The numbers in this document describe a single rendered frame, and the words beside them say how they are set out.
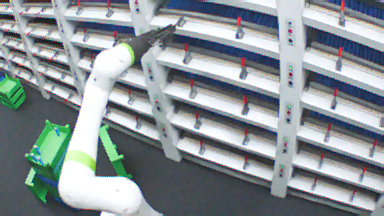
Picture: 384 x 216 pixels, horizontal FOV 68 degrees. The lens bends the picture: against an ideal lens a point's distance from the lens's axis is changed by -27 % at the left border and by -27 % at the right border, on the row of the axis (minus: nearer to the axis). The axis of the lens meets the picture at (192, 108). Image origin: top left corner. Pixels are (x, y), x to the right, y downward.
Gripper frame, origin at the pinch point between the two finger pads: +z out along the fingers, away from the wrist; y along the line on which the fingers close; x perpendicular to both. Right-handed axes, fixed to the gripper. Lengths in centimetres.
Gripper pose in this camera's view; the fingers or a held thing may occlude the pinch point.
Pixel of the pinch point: (168, 29)
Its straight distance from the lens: 147.8
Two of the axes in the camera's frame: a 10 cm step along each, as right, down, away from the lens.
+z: 5.3, -4.7, 7.0
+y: 8.5, 2.8, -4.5
